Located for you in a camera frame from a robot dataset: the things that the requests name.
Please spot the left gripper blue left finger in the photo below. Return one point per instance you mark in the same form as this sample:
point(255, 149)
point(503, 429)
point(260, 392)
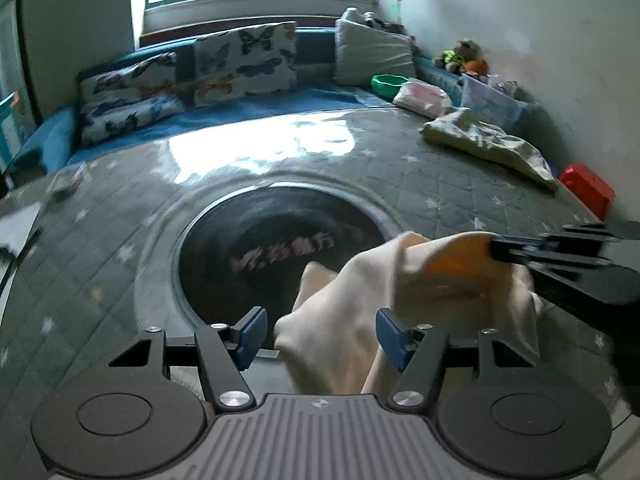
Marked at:
point(224, 351)

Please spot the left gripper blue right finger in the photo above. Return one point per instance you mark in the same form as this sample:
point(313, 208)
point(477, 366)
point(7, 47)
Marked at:
point(418, 354)

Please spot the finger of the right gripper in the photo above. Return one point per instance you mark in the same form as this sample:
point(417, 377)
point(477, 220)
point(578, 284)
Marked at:
point(552, 248)

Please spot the cream white sweatshirt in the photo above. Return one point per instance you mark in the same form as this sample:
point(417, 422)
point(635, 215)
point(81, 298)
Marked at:
point(328, 343)

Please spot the red plastic box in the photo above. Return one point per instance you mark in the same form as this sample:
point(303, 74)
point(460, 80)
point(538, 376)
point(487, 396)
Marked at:
point(589, 188)

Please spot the black round glass hotplate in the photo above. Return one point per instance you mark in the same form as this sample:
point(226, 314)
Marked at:
point(249, 248)

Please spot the yellow-green patterned garment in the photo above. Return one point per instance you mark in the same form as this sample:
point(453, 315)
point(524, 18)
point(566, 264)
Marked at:
point(460, 128)

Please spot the translucent storage bin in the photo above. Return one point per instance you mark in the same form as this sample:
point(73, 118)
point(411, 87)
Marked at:
point(495, 107)

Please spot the grey quilted star table cover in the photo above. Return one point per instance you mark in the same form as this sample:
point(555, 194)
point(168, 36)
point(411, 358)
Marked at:
point(101, 270)

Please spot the pink white bag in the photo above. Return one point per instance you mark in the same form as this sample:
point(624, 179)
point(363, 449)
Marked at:
point(424, 99)

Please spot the teddy bear toy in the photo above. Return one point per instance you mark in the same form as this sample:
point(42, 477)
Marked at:
point(464, 58)

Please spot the clear plastic box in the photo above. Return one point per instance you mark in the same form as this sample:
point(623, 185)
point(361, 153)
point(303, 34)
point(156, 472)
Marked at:
point(66, 184)

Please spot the green plastic bowl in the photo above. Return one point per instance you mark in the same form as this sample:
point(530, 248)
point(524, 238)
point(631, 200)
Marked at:
point(387, 86)

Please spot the white paper sheet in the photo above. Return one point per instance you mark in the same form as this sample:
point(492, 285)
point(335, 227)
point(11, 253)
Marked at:
point(15, 228)

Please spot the blue sofa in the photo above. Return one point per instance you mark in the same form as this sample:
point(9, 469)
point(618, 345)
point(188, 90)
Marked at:
point(56, 143)

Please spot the left butterfly print cushion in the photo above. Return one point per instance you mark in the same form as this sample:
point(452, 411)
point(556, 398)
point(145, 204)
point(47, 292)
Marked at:
point(121, 101)

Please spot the butterfly print cushion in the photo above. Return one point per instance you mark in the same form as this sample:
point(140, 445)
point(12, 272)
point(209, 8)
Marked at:
point(121, 101)
point(245, 61)

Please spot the grey plain pillow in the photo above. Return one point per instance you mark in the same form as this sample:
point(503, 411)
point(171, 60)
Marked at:
point(362, 52)

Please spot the right butterfly print cushion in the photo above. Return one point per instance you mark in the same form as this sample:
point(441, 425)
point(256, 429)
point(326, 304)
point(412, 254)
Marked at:
point(245, 61)

